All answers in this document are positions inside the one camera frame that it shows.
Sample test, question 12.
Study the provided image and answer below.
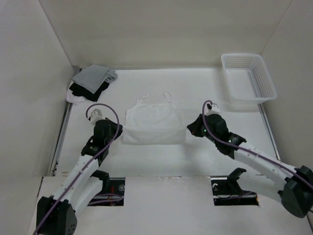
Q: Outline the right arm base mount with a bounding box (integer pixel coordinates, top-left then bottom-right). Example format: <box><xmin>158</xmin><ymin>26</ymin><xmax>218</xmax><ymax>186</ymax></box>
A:
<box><xmin>211</xmin><ymin>168</ymin><xmax>259</xmax><ymax>206</ymax></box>

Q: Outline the folded white tank top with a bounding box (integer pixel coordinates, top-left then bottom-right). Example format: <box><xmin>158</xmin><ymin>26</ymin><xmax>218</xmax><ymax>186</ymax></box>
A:
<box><xmin>66</xmin><ymin>89</ymin><xmax>86</xmax><ymax>105</ymax></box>

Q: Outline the white plastic basket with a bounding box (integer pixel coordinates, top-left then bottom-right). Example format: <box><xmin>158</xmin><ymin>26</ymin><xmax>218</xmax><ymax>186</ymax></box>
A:
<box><xmin>221</xmin><ymin>53</ymin><xmax>277</xmax><ymax>105</ymax></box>

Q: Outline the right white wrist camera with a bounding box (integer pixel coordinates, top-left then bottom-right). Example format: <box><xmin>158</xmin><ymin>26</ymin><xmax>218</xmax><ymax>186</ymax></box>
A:
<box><xmin>205</xmin><ymin>103</ymin><xmax>220</xmax><ymax>116</ymax></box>

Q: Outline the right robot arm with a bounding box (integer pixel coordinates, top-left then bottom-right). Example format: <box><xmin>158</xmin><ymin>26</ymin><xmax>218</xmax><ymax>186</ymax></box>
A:
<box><xmin>187</xmin><ymin>114</ymin><xmax>313</xmax><ymax>218</ymax></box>

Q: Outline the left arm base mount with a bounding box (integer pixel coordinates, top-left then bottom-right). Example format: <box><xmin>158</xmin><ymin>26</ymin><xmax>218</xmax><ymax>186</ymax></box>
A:
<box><xmin>88</xmin><ymin>178</ymin><xmax>126</xmax><ymax>207</ymax></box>

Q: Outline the folded grey tank top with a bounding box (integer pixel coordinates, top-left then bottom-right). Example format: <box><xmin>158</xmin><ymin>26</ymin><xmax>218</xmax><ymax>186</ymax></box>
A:
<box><xmin>73</xmin><ymin>65</ymin><xmax>118</xmax><ymax>93</ymax></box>

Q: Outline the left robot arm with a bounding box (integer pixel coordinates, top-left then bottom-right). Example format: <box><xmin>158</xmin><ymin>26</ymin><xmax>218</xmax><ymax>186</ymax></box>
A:
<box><xmin>33</xmin><ymin>118</ymin><xmax>123</xmax><ymax>235</ymax></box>

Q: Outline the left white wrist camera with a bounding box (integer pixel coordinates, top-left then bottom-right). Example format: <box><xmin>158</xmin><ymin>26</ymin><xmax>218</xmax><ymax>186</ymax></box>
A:
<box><xmin>88</xmin><ymin>109</ymin><xmax>103</xmax><ymax>125</ymax></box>

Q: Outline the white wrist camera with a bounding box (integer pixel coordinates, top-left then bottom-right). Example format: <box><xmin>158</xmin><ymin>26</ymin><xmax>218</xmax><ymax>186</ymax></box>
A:
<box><xmin>205</xmin><ymin>103</ymin><xmax>220</xmax><ymax>116</ymax></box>
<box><xmin>88</xmin><ymin>109</ymin><xmax>103</xmax><ymax>125</ymax></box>

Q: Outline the white tank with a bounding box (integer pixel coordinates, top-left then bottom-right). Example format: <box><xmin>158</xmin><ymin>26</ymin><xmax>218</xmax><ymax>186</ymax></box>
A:
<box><xmin>66</xmin><ymin>89</ymin><xmax>86</xmax><ymax>105</ymax></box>
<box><xmin>123</xmin><ymin>92</ymin><xmax>186</xmax><ymax>145</ymax></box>

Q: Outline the metal table edge rail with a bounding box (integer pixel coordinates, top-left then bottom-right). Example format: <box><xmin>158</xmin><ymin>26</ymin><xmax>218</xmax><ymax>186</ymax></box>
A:
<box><xmin>47</xmin><ymin>101</ymin><xmax>72</xmax><ymax>176</ymax></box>

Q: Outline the folded black tank top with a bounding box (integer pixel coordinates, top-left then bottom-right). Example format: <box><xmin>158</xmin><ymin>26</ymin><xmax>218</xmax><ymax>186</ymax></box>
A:
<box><xmin>69</xmin><ymin>82</ymin><xmax>110</xmax><ymax>102</ymax></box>

